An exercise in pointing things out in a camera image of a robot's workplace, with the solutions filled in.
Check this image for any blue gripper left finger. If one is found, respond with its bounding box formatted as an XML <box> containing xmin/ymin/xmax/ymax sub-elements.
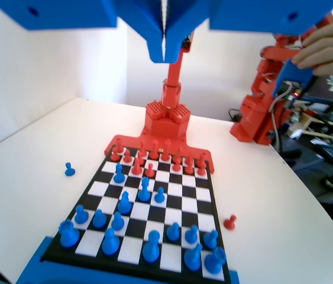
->
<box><xmin>0</xmin><ymin>0</ymin><xmax>166</xmax><ymax>64</ymax></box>

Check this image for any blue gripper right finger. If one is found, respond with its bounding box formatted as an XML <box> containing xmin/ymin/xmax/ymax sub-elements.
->
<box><xmin>165</xmin><ymin>0</ymin><xmax>333</xmax><ymax>64</ymax></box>

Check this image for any red leader arm blue handle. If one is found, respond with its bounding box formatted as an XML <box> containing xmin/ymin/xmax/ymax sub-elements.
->
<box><xmin>229</xmin><ymin>13</ymin><xmax>333</xmax><ymax>146</ymax></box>

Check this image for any blue chess bishop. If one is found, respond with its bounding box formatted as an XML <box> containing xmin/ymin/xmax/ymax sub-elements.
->
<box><xmin>112</xmin><ymin>162</ymin><xmax>125</xmax><ymax>184</ymax></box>
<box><xmin>101</xmin><ymin>227</ymin><xmax>121</xmax><ymax>256</ymax></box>

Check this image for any red chess queen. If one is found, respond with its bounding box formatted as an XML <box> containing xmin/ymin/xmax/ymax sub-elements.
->
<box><xmin>149</xmin><ymin>138</ymin><xmax>160</xmax><ymax>160</ymax></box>

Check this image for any blue chess queen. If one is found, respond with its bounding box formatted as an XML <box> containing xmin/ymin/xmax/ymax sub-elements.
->
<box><xmin>137</xmin><ymin>176</ymin><xmax>152</xmax><ymax>202</ymax></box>

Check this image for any blue chess knight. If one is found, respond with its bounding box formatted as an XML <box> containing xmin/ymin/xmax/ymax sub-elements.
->
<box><xmin>183</xmin><ymin>243</ymin><xmax>204</xmax><ymax>272</ymax></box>
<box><xmin>117</xmin><ymin>191</ymin><xmax>132</xmax><ymax>215</ymax></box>

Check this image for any black and white chessboard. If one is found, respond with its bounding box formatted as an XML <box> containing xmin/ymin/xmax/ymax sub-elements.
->
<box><xmin>40</xmin><ymin>144</ymin><xmax>232</xmax><ymax>282</ymax></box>

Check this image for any blue chess rook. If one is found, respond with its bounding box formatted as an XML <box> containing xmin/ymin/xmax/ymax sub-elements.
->
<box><xmin>203</xmin><ymin>247</ymin><xmax>228</xmax><ymax>276</ymax></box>
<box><xmin>59</xmin><ymin>219</ymin><xmax>81</xmax><ymax>249</ymax></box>

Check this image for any green circuit board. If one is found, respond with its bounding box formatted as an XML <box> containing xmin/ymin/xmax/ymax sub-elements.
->
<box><xmin>278</xmin><ymin>79</ymin><xmax>305</xmax><ymax>98</ymax></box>

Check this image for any black computer monitor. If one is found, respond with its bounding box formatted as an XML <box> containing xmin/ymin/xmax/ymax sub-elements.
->
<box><xmin>302</xmin><ymin>73</ymin><xmax>333</xmax><ymax>103</ymax></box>

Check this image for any beige wooden shelf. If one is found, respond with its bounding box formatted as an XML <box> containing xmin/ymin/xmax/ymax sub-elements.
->
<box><xmin>290</xmin><ymin>109</ymin><xmax>333</xmax><ymax>140</ymax></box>

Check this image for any dark grey laptop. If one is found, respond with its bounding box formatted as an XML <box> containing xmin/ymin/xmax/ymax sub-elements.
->
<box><xmin>281</xmin><ymin>138</ymin><xmax>325</xmax><ymax>171</ymax></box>

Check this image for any black leader arm cable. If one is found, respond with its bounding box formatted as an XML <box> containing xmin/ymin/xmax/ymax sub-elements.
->
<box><xmin>228</xmin><ymin>108</ymin><xmax>243</xmax><ymax>122</ymax></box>

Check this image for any grey leader arm cable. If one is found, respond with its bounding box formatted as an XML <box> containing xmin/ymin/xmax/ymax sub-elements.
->
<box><xmin>268</xmin><ymin>93</ymin><xmax>287</xmax><ymax>146</ymax></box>

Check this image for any red arm base plate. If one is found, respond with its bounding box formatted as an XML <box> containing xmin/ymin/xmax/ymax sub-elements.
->
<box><xmin>104</xmin><ymin>134</ymin><xmax>215</xmax><ymax>174</ymax></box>

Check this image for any blue arm base plate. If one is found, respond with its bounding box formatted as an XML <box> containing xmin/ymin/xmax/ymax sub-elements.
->
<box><xmin>15</xmin><ymin>235</ymin><xmax>241</xmax><ymax>284</ymax></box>

